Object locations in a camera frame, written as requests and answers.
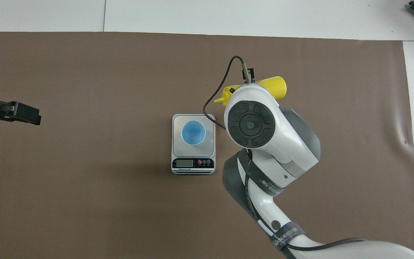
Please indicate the brown table mat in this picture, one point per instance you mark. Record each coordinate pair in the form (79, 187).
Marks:
(120, 72)

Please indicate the yellow squeeze bottle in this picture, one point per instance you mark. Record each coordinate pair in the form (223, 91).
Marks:
(277, 86)

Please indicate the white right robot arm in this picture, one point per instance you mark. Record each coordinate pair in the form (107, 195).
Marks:
(293, 136)

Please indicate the silver digital kitchen scale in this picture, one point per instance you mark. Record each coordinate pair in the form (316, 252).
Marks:
(193, 162)

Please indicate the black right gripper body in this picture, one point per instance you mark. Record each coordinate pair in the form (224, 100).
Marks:
(251, 75)

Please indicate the light blue plastic cup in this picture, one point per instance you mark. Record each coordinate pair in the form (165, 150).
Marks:
(193, 133)

